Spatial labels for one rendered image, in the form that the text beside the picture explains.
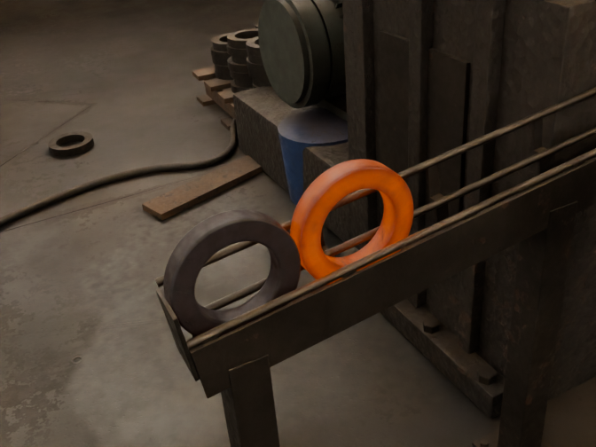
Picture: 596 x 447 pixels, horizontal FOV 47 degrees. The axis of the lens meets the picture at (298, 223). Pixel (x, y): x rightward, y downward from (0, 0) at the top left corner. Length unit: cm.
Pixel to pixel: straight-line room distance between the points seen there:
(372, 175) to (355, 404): 80
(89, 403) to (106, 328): 28
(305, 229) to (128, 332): 108
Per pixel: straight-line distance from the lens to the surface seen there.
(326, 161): 210
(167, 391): 172
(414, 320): 173
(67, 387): 181
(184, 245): 86
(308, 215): 90
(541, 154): 119
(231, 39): 296
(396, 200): 97
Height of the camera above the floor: 115
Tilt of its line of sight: 31 degrees down
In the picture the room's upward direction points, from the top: 5 degrees counter-clockwise
